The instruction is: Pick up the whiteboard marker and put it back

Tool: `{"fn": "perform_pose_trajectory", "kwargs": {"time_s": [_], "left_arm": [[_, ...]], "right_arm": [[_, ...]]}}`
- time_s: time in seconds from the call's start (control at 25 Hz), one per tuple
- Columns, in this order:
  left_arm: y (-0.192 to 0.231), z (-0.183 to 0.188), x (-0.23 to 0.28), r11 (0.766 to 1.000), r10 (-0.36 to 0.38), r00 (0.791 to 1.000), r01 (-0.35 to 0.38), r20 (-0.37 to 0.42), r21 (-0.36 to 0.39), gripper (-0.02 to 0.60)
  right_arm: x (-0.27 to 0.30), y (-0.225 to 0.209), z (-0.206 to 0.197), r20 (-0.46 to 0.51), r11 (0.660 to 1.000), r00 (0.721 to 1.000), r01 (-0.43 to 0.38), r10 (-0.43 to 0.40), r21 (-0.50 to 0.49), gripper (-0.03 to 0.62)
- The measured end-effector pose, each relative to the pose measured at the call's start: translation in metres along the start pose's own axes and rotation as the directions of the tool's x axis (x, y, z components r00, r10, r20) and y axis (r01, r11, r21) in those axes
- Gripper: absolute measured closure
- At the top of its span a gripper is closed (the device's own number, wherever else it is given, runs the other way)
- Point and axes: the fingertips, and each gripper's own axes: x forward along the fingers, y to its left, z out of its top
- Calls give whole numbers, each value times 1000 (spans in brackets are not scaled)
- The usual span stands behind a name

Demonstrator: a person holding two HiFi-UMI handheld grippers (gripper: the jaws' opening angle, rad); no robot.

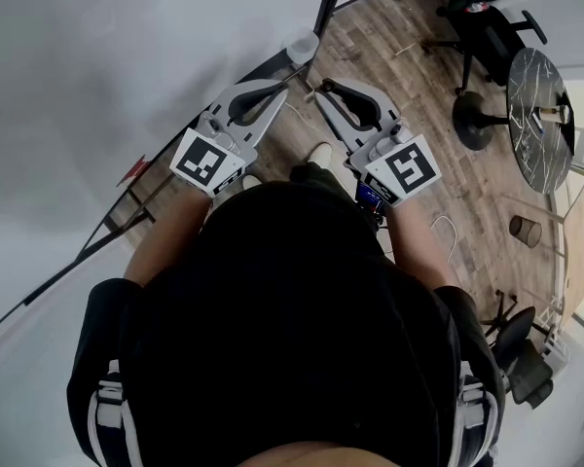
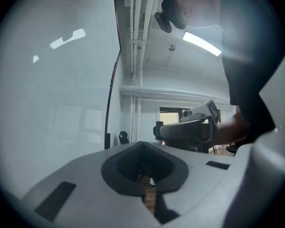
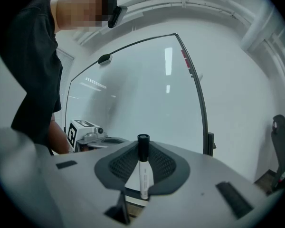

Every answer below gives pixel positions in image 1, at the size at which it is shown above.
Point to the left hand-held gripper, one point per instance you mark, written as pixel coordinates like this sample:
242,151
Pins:
202,161

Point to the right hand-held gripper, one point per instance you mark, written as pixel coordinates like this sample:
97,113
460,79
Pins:
404,170

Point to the small dark brown object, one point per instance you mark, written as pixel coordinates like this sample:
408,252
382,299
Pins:
330,85

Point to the person's left forearm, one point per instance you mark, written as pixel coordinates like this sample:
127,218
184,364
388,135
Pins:
170,236

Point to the person's right forearm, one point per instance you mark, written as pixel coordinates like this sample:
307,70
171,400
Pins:
418,246

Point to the white plastic cup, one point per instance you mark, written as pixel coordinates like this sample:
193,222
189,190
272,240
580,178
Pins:
301,47

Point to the white shoe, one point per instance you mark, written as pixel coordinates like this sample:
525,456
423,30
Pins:
320,154
252,181

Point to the person's dark trousers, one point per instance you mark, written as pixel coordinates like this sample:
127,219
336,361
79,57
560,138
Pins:
316,178

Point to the black device with blue screen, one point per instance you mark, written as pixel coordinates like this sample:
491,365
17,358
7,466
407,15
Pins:
370,195

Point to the black office chair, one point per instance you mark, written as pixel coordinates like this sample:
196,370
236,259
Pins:
521,338
491,32

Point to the blue pen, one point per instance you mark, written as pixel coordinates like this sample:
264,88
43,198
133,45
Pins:
537,124

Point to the round black marble table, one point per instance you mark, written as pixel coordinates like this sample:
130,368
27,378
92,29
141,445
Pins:
540,163

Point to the beige cylindrical object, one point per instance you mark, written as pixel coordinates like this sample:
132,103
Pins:
557,114

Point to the black mesh waste bin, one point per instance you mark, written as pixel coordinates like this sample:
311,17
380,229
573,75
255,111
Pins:
525,231

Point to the person's black shirt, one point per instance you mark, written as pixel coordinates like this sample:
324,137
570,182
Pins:
282,329

